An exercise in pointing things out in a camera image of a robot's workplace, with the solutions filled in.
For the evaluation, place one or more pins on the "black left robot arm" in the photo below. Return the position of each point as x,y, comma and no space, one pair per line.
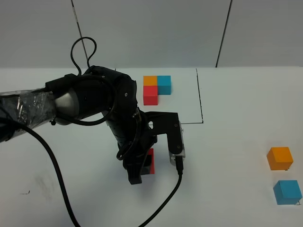
99,95

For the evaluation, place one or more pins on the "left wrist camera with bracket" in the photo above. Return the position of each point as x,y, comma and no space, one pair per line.
168,123

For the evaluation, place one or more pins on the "blue template block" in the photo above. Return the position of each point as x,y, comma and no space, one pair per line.
164,85

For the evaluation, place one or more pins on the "orange template block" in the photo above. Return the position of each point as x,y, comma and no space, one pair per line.
150,81

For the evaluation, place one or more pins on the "red template block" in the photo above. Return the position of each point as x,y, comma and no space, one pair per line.
150,95

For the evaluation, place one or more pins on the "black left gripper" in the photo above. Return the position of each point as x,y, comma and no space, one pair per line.
132,146

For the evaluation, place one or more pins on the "loose blue block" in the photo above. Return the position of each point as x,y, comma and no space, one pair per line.
287,192

